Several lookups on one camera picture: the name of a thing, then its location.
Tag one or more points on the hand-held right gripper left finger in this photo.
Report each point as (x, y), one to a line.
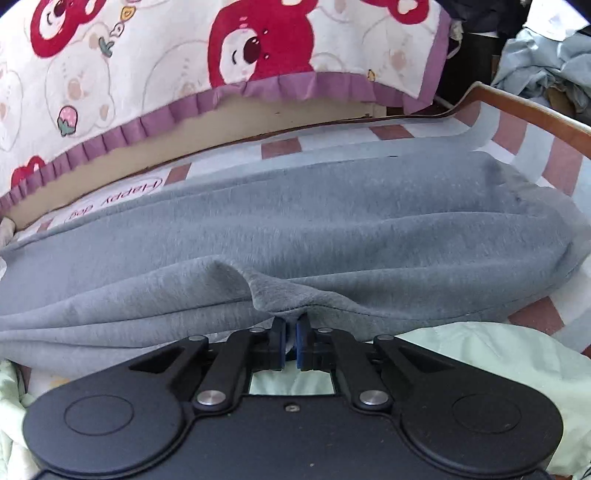
(280, 350)

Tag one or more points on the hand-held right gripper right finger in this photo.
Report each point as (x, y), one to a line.
(302, 350)

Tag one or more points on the grey sweatpants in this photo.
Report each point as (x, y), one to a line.
(323, 230)

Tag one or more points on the pile of light blue clothes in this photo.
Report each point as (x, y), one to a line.
(531, 60)

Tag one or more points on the light green blanket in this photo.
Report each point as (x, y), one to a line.
(485, 350)

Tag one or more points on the beige headboard panel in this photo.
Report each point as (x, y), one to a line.
(231, 124)

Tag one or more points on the bear printed quilt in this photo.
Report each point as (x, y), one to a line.
(161, 60)

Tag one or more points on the dark cloth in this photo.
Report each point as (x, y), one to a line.
(485, 16)

